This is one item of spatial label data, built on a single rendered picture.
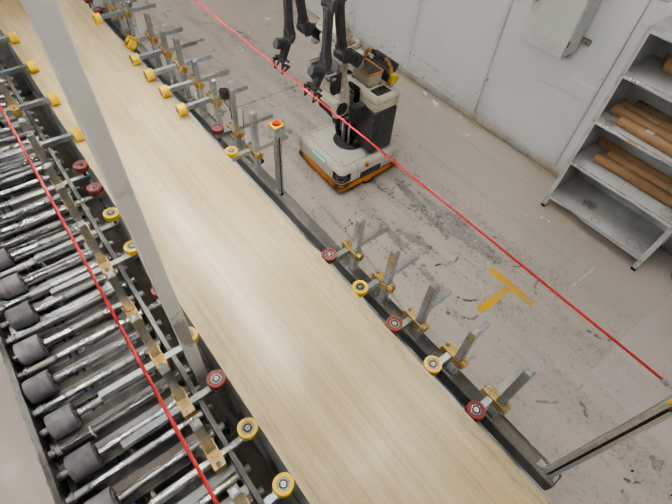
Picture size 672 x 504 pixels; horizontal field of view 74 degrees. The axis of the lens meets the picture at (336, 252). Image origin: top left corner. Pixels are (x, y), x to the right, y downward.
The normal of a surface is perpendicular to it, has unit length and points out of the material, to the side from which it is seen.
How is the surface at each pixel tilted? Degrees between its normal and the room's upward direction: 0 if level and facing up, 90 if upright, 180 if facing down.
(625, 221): 0
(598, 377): 0
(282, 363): 0
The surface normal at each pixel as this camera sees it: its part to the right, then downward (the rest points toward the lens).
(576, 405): 0.06, -0.62
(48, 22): 0.62, 0.64
